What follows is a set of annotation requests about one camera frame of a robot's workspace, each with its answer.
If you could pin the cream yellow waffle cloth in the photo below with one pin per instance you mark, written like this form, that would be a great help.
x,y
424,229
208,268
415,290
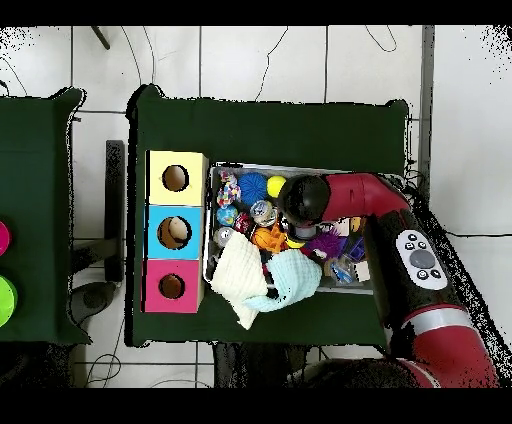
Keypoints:
x,y
236,272

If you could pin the mint green waffle cloth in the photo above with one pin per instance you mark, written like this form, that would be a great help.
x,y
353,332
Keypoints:
x,y
292,276

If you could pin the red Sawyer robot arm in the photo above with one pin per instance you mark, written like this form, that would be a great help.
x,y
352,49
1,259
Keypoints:
x,y
360,196

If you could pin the clear mesh bin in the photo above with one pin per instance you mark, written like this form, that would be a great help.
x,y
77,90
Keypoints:
x,y
209,240

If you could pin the wooden box with three holes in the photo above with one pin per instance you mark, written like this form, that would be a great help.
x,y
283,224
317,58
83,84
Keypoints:
x,y
192,216

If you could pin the blue spiky rubber ball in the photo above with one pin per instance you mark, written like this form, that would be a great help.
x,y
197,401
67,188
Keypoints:
x,y
253,189

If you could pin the orange plastic toy block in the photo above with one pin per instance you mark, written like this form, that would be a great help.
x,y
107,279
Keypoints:
x,y
270,238

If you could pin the yellow ball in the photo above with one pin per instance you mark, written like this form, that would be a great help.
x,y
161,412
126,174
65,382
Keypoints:
x,y
275,186

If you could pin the purple spiky monster toy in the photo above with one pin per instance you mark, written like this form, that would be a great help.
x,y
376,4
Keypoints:
x,y
326,244

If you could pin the dark green tablecloth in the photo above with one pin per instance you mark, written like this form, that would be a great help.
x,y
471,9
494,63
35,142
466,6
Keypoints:
x,y
272,128

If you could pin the green covered side table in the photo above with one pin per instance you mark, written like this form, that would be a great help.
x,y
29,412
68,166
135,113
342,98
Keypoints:
x,y
32,216

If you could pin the pink round toy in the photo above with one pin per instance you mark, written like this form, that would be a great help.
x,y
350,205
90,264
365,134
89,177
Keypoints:
x,y
3,239

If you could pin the green round toy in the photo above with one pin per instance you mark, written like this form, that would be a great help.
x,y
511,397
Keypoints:
x,y
6,302

